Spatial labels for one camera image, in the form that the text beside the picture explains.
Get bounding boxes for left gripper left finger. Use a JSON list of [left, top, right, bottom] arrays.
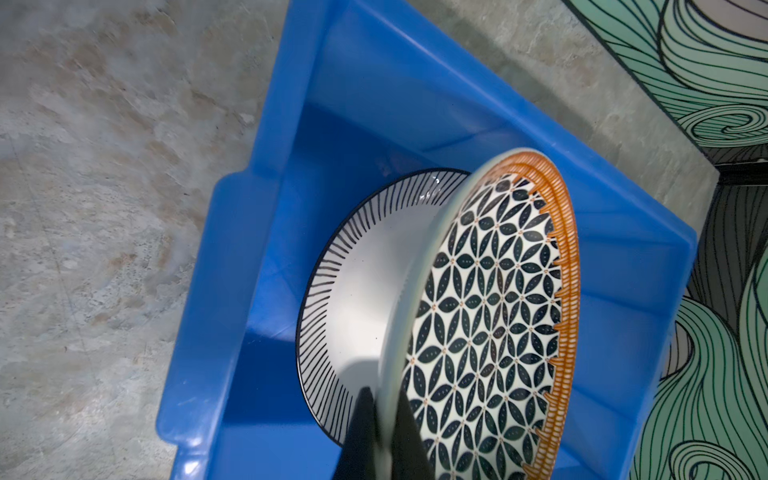
[[332, 387, 377, 480]]

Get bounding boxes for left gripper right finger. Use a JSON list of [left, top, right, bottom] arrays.
[[391, 395, 435, 480]]

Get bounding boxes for yellow rim patterned plate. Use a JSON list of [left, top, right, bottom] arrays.
[[375, 148, 581, 479]]

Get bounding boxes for black striped white plate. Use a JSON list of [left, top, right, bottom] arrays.
[[296, 168, 469, 445]]

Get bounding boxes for blue plastic bin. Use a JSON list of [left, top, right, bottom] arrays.
[[156, 1, 697, 479]]

